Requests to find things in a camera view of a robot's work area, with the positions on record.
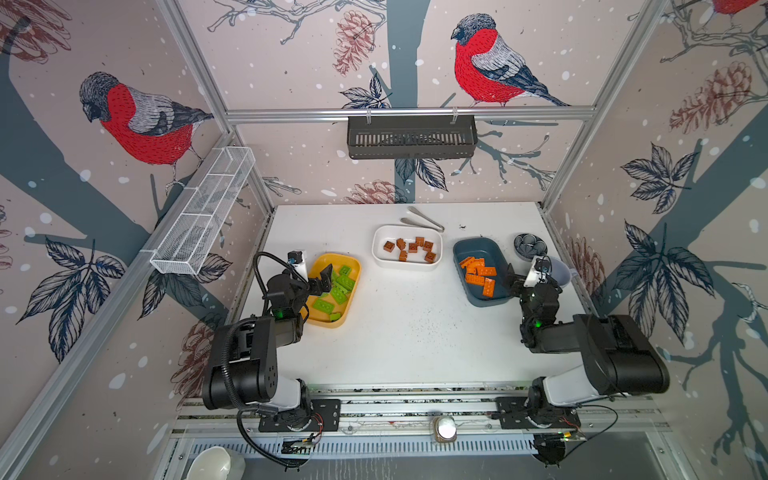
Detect green 2x3 lego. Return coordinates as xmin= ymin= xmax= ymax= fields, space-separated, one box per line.
xmin=330 ymin=285 xmax=349 ymax=305
xmin=335 ymin=275 xmax=356 ymax=292

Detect round silver button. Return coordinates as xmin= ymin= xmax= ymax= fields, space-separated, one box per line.
xmin=432 ymin=415 xmax=458 ymax=444

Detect white bowl bottom left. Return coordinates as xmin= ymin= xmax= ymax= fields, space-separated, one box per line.
xmin=185 ymin=446 xmax=246 ymax=480

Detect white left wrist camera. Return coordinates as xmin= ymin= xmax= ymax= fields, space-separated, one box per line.
xmin=287 ymin=250 xmax=308 ymax=282

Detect black hanging wire basket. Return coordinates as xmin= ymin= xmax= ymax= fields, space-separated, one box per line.
xmin=347 ymin=115 xmax=478 ymax=160

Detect green 2x4 lego bottom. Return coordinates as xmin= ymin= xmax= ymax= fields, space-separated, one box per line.
xmin=312 ymin=298 xmax=335 ymax=315

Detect white wire mesh shelf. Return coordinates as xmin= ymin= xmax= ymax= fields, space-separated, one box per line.
xmin=150 ymin=146 xmax=255 ymax=275

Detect dark patterned ceramic bowl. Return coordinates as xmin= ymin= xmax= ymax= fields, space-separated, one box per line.
xmin=513 ymin=233 xmax=548 ymax=261

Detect white plastic bin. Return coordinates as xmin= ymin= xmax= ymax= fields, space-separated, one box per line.
xmin=371 ymin=225 xmax=443 ymax=271

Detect metal tongs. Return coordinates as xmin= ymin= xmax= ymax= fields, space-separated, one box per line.
xmin=400 ymin=206 xmax=445 ymax=233

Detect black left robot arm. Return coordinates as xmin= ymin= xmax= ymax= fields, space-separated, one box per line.
xmin=202 ymin=264 xmax=333 ymax=430

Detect yellow plastic bin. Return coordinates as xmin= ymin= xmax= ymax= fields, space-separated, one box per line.
xmin=308 ymin=253 xmax=362 ymax=328

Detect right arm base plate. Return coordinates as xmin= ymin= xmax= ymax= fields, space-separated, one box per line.
xmin=493 ymin=396 xmax=581 ymax=430

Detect green 2x3 lego top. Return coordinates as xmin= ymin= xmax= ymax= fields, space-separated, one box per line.
xmin=330 ymin=285 xmax=349 ymax=305

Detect lavender plastic bowl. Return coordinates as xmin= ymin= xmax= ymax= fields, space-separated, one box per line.
xmin=549 ymin=257 xmax=573 ymax=287

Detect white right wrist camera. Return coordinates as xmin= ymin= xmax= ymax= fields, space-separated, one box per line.
xmin=523 ymin=256 xmax=552 ymax=288

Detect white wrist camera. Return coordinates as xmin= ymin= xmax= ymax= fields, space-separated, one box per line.
xmin=523 ymin=256 xmax=552 ymax=288
xmin=287 ymin=250 xmax=308 ymax=282

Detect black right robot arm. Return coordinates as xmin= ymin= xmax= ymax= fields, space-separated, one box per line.
xmin=503 ymin=258 xmax=670 ymax=427

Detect orange 2x3 lego brick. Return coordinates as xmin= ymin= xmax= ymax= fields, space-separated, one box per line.
xmin=476 ymin=266 xmax=497 ymax=277

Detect teal plastic bin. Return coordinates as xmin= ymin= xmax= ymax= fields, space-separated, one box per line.
xmin=452 ymin=237 xmax=512 ymax=307

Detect orange 2x4 lego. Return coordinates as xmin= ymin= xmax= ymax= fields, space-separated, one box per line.
xmin=465 ymin=273 xmax=486 ymax=286
xmin=466 ymin=258 xmax=486 ymax=275

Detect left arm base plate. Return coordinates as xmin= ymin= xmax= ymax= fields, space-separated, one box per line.
xmin=258 ymin=399 xmax=341 ymax=433

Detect orange curved lego piece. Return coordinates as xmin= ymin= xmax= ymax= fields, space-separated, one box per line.
xmin=460 ymin=256 xmax=476 ymax=269

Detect orange 2x4 lego bottom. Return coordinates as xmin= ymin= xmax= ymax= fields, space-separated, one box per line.
xmin=465 ymin=273 xmax=486 ymax=286

